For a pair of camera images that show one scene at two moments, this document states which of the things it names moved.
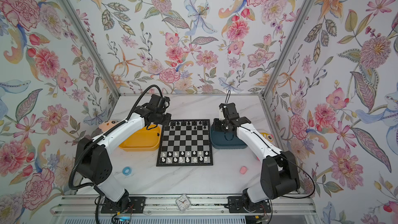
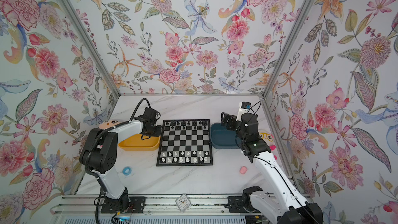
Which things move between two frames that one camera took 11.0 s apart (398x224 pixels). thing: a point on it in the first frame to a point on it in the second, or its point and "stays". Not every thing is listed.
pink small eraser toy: x=243 y=170 stays
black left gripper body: x=162 y=119 to x=154 y=130
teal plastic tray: x=225 y=139 stays
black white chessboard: x=186 y=142 stays
